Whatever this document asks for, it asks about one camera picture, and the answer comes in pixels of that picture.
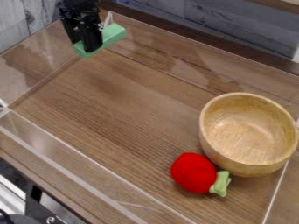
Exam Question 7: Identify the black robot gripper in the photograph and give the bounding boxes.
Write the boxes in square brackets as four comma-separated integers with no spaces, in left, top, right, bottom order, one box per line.
[56,0,103,53]

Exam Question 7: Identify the green rectangular block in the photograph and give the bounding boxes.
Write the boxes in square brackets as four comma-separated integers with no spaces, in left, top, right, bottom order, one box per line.
[72,23,127,59]

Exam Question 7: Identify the light wooden bowl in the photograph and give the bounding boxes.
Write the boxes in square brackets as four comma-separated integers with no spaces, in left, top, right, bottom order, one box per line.
[199,92,299,177]

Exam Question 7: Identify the red plush tomato toy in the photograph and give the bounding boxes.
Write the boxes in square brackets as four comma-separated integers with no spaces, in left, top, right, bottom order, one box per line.
[171,152,231,197]

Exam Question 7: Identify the black table clamp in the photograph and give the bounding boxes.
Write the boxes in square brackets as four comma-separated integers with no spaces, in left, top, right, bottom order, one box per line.
[24,185,67,224]

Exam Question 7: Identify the clear acrylic corner bracket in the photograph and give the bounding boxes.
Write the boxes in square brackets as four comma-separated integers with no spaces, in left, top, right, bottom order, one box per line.
[100,11,113,29]

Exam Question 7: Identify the clear acrylic tray wall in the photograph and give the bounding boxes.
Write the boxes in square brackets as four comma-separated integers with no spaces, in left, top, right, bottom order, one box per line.
[0,101,196,224]

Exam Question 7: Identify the black cable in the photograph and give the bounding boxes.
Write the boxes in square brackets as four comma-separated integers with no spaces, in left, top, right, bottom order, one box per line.
[0,208,16,224]

